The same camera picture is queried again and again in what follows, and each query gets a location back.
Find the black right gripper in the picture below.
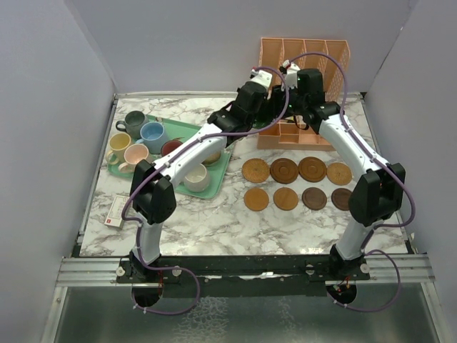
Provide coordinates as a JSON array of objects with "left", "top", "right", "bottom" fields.
[{"left": 265, "top": 82, "right": 307, "bottom": 119}]

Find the grooved brown wooden coaster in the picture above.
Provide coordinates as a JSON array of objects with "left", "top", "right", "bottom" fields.
[{"left": 270, "top": 158, "right": 298, "bottom": 184}]

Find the pink red mug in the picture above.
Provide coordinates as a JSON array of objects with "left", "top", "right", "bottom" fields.
[{"left": 161, "top": 139, "right": 182, "bottom": 156}]

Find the dark walnut coaster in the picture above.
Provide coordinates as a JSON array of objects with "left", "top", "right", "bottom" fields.
[
  {"left": 331, "top": 188, "right": 352, "bottom": 211},
  {"left": 302, "top": 187, "right": 327, "bottom": 210}
]

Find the light orange wooden coaster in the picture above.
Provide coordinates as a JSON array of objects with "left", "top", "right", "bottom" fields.
[{"left": 243, "top": 187, "right": 269, "bottom": 212}]

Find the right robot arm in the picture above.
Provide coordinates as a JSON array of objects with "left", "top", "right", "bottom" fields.
[{"left": 271, "top": 64, "right": 406, "bottom": 279}]

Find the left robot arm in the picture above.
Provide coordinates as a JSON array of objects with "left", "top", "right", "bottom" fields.
[{"left": 122, "top": 76, "right": 271, "bottom": 282}]

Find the peach plastic desk organizer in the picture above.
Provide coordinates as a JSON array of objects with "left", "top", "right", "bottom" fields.
[{"left": 257, "top": 37, "right": 351, "bottom": 151}]

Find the beige ceramic mug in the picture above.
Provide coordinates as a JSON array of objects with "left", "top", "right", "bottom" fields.
[{"left": 202, "top": 151, "right": 222, "bottom": 166}]

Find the grey white mug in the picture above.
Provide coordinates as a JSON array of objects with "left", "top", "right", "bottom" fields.
[{"left": 184, "top": 164, "right": 211, "bottom": 193}]

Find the light blue mug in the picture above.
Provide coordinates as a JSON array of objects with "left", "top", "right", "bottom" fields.
[{"left": 136, "top": 121, "right": 170, "bottom": 154}]

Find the dark grey mug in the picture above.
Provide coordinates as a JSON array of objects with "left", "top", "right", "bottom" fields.
[{"left": 115, "top": 111, "right": 149, "bottom": 139}]

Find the pale pink mug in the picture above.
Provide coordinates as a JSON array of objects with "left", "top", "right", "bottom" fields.
[{"left": 118, "top": 144, "right": 153, "bottom": 174}]

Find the pale yellow mug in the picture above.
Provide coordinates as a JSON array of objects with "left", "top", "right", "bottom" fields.
[{"left": 105, "top": 132, "right": 131, "bottom": 165}]

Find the white red staples box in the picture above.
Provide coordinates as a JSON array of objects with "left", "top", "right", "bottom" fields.
[{"left": 104, "top": 195, "right": 128, "bottom": 229}]

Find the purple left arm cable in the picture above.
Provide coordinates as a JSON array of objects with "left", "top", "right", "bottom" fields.
[{"left": 121, "top": 66, "right": 289, "bottom": 316}]

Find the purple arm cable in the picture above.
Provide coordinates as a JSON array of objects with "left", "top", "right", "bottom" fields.
[
  {"left": 121, "top": 66, "right": 289, "bottom": 316},
  {"left": 281, "top": 53, "right": 417, "bottom": 311}
]

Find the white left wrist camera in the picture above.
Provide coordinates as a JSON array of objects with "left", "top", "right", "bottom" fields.
[{"left": 250, "top": 69, "right": 273, "bottom": 89}]

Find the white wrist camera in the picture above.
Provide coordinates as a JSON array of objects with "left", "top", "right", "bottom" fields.
[
  {"left": 280, "top": 59, "right": 300, "bottom": 91},
  {"left": 250, "top": 69, "right": 273, "bottom": 89}
]

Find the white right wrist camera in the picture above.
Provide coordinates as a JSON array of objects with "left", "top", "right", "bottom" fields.
[{"left": 280, "top": 59, "right": 300, "bottom": 91}]

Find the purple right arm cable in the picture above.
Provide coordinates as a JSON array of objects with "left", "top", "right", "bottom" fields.
[{"left": 281, "top": 53, "right": 417, "bottom": 311}]

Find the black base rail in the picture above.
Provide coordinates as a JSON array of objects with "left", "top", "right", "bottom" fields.
[{"left": 116, "top": 254, "right": 370, "bottom": 298}]

